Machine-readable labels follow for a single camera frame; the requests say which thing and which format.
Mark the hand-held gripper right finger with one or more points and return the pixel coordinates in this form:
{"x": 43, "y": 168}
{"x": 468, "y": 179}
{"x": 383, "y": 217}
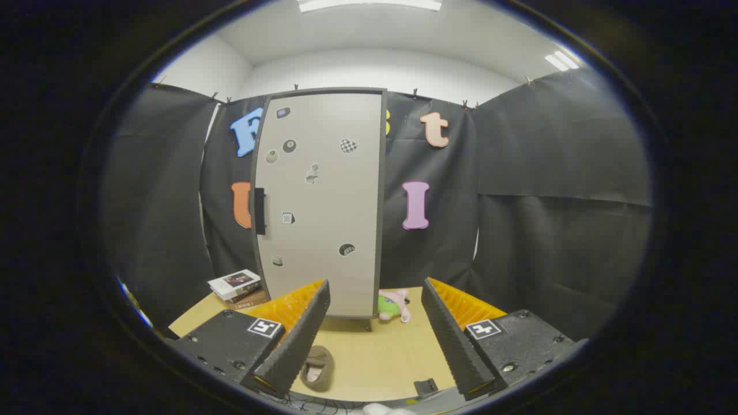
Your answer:
{"x": 452, "y": 340}

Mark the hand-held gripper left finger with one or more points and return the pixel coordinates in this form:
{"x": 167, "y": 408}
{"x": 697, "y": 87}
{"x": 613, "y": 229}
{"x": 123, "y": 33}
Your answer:
{"x": 300, "y": 340}

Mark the brown fuzzy shoe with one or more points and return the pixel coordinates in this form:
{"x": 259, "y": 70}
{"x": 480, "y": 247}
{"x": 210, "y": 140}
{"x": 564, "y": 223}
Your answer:
{"x": 323, "y": 360}

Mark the beige shoe cabinet door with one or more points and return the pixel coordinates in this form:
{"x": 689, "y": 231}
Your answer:
{"x": 328, "y": 196}

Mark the grey shoe cabinet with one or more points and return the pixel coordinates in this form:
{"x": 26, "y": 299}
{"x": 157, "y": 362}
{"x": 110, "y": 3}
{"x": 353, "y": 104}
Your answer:
{"x": 383, "y": 144}

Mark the small black table clamp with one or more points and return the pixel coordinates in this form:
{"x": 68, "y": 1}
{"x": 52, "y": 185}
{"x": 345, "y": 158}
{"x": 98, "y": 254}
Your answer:
{"x": 426, "y": 386}

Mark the brown book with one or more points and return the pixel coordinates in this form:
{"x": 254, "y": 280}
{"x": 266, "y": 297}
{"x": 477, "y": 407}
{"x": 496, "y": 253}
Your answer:
{"x": 251, "y": 301}

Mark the green and pink plush toy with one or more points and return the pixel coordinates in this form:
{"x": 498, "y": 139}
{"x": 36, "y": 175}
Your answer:
{"x": 387, "y": 307}

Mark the white book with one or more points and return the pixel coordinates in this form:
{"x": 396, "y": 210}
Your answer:
{"x": 233, "y": 282}

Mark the black backdrop cloth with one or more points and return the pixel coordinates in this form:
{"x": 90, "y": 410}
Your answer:
{"x": 548, "y": 173}

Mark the row of backdrop clips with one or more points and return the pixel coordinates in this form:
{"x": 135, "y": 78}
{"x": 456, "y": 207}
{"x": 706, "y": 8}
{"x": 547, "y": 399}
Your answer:
{"x": 414, "y": 92}

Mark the small ceiling light panel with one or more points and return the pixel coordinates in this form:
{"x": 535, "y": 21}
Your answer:
{"x": 562, "y": 60}

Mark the long ceiling light panel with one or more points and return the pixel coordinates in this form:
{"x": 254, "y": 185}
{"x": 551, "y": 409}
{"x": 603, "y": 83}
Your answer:
{"x": 369, "y": 4}

